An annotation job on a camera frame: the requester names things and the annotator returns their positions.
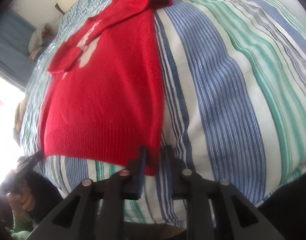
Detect red knit sweater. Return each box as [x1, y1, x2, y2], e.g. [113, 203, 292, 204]
[40, 0, 173, 176]

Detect pile of folded clothes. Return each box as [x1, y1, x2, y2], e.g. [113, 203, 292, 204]
[28, 23, 55, 61]

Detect person's left hand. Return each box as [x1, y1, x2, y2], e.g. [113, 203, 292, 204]
[7, 179, 35, 222]

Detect striped blue green bedsheet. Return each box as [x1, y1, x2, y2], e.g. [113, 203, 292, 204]
[20, 0, 306, 228]

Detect blue curtain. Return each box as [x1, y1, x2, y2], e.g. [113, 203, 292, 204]
[0, 8, 36, 92]

